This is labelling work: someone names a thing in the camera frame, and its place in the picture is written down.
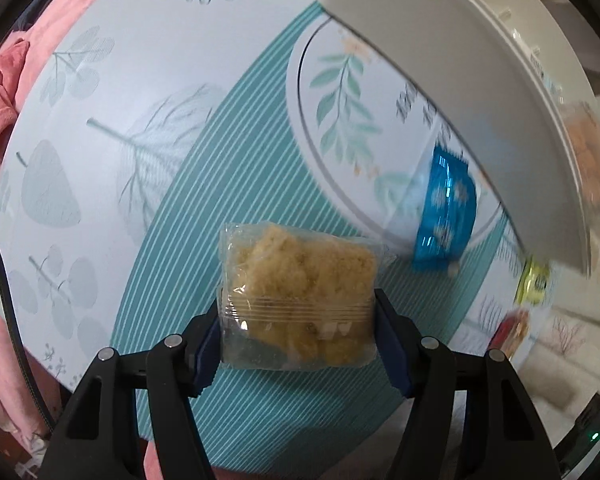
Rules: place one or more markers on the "blue foil snack packet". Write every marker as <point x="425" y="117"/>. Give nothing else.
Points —
<point x="445" y="210"/>

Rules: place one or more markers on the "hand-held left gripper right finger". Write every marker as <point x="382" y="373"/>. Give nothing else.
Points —
<point x="390" y="347"/>

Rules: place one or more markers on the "yellow snack packet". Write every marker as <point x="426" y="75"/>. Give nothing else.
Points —
<point x="534" y="280"/>

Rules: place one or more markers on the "pink blanket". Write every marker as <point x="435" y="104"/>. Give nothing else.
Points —
<point x="10" y="85"/>

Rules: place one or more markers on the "red snack packet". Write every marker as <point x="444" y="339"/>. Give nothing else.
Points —
<point x="512" y="332"/>

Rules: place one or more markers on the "clear packet yellow crumbly biscuit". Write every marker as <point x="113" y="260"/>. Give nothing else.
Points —
<point x="295" y="295"/>

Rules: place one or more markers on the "clear packet orange snack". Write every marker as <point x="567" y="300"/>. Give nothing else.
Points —
<point x="587" y="150"/>

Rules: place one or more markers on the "white plastic tray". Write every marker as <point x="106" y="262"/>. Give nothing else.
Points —
<point x="480" y="85"/>

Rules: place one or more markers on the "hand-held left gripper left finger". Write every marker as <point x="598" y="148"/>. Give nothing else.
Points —
<point x="207" y="355"/>

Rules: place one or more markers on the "black device green light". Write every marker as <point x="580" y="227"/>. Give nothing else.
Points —
<point x="587" y="435"/>

